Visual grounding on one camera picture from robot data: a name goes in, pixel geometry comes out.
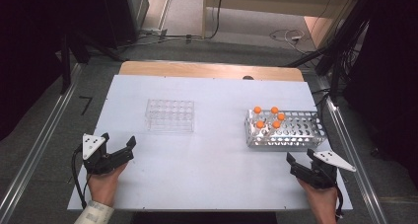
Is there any clear acrylic tube rack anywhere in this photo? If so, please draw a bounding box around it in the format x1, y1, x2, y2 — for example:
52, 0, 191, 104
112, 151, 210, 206
145, 99, 195, 133

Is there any black floor cable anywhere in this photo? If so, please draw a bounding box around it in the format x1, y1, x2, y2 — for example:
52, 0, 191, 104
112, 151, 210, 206
204, 0, 226, 40

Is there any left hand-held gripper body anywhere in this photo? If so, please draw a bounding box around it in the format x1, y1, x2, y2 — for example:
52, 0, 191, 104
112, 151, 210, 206
82, 133, 116, 176

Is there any bundle of black cables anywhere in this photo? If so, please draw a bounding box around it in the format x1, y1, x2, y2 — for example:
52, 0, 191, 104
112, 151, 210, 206
285, 16, 371, 104

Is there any person's left hand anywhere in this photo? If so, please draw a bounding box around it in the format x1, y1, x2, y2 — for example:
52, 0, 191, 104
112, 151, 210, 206
87, 163, 129, 206

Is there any perforated metal tube rack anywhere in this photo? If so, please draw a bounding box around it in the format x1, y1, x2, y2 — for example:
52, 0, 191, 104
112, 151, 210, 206
244, 109, 328, 150

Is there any light wooden desk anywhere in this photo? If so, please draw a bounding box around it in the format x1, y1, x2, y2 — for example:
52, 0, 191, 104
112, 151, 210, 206
201, 0, 360, 50

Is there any person's right hand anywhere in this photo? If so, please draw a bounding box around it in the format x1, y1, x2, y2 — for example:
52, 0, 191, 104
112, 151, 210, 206
297, 179, 340, 224

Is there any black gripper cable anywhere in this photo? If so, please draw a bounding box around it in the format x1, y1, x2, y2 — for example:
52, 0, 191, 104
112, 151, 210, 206
71, 144, 90, 209
334, 184, 345, 218

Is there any black cabinet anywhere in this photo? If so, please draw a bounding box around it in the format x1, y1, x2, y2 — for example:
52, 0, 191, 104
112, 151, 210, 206
101, 0, 150, 49

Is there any black metal stand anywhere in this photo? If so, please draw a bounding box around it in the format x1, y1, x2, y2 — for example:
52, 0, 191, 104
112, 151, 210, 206
58, 30, 126, 96

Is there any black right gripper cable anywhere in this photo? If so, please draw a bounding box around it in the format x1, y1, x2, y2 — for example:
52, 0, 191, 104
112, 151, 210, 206
334, 184, 345, 218

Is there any aluminium floor rail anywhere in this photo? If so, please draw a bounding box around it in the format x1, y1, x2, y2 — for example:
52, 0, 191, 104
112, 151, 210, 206
315, 75, 389, 224
0, 62, 83, 224

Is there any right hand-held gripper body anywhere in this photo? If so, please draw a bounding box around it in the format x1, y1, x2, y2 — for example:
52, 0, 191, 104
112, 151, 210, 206
305, 150, 357, 189

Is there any white floor cable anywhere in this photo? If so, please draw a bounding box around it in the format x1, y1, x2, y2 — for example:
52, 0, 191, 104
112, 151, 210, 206
269, 29, 308, 48

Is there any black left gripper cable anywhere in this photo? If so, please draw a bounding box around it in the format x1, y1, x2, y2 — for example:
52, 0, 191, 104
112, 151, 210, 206
71, 144, 90, 209

